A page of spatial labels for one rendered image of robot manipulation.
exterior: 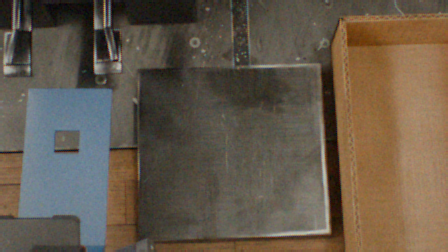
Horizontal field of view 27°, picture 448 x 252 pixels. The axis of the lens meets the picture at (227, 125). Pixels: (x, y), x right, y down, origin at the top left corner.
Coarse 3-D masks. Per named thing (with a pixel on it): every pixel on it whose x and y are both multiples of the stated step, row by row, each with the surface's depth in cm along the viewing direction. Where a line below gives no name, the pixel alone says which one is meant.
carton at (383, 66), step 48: (336, 48) 84; (384, 48) 87; (432, 48) 87; (336, 96) 85; (384, 96) 86; (432, 96) 86; (384, 144) 85; (432, 144) 85; (384, 192) 84; (432, 192) 84; (384, 240) 83; (432, 240) 83
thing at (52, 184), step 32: (32, 96) 78; (64, 96) 78; (96, 96) 78; (32, 128) 77; (64, 128) 77; (96, 128) 77; (32, 160) 76; (64, 160) 76; (96, 160) 76; (32, 192) 75; (64, 192) 75; (96, 192) 75; (96, 224) 74
